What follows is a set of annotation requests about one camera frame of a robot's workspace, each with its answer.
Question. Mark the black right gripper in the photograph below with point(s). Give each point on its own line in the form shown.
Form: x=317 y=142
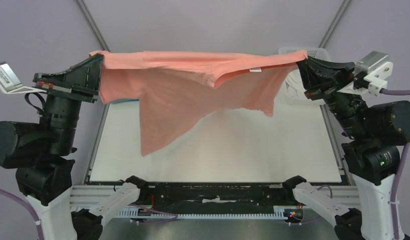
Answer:
x=326 y=89

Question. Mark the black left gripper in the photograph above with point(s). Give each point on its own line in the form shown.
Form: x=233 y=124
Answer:
x=81 y=79

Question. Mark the pink t shirt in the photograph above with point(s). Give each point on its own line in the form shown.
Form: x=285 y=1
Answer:
x=176 y=89

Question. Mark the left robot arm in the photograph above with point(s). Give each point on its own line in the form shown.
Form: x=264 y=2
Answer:
x=38 y=152

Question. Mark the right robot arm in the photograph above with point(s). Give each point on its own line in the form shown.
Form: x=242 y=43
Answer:
x=375 y=156

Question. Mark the white t shirt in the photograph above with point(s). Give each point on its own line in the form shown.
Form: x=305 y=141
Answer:
x=294 y=84

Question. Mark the white plastic laundry basket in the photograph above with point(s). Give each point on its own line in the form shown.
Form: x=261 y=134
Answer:
x=315 y=52

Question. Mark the blue folded t shirt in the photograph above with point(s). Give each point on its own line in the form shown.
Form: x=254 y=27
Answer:
x=124 y=100

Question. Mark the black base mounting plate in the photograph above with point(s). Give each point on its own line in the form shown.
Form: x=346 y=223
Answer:
x=215 y=197

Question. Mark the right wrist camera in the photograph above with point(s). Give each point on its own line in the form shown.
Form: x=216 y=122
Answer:
x=370 y=74

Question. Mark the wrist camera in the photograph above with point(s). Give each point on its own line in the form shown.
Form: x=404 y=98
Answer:
x=10 y=83
x=370 y=74

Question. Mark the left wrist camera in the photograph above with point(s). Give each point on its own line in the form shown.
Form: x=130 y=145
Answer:
x=10 y=83

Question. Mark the aluminium frame rail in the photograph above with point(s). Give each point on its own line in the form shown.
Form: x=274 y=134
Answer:
x=89 y=195

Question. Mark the white slotted cable duct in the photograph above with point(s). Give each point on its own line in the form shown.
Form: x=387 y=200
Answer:
x=135 y=213

